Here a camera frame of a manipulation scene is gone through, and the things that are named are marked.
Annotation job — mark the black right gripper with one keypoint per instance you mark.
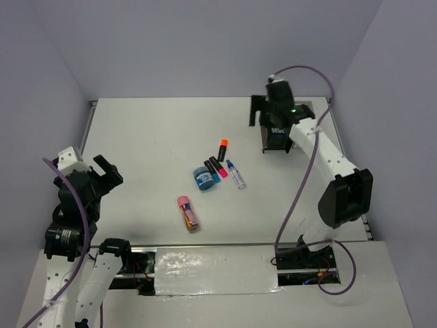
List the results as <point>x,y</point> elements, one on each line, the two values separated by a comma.
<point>257,104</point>

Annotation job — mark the black mesh container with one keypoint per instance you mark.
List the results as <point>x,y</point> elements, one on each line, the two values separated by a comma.
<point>276,139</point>

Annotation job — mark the pink cap clear tube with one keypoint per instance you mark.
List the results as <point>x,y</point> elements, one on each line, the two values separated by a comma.
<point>190,219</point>

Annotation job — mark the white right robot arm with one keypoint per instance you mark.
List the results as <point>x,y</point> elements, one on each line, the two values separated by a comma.
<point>157,143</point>

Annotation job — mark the silver foil tape panel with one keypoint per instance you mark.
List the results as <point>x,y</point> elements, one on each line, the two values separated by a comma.
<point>233,270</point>

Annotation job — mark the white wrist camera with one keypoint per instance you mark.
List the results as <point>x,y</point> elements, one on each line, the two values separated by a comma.
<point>69,159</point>
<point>272,78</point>

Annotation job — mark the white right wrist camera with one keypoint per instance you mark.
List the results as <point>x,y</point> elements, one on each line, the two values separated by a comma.
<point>272,78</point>

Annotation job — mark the blue round putty jar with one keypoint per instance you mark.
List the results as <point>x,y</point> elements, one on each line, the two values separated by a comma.
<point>203,178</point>

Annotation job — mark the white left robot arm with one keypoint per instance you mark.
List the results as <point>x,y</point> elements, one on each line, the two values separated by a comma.
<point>66,302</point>

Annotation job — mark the aluminium table edge rail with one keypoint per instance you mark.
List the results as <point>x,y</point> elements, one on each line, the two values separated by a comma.
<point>92,109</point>

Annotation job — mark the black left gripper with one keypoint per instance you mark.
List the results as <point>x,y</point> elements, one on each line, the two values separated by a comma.
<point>113,179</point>

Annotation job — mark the orange cap highlighter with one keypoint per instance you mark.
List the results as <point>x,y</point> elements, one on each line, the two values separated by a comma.
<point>222,150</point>

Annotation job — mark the blue cap highlighter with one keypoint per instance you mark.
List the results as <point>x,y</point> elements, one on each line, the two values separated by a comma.
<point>212,171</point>

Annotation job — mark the clear blue spray bottle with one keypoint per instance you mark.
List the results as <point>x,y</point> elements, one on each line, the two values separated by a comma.
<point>237,178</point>

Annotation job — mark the pink cap highlighter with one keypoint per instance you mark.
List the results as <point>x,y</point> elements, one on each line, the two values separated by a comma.
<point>218,167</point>

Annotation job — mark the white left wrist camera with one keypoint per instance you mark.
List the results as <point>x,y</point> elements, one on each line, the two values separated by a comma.
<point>69,159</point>

